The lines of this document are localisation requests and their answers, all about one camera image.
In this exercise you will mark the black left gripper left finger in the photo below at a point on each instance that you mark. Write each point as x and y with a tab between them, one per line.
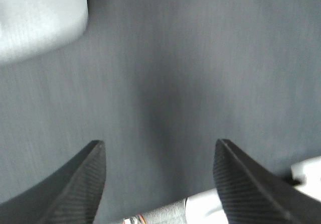
71	194

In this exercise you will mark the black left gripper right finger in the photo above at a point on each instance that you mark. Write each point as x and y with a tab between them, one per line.
251	194

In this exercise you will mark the white ribbed storage basket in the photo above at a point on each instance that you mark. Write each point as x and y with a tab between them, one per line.
32	27

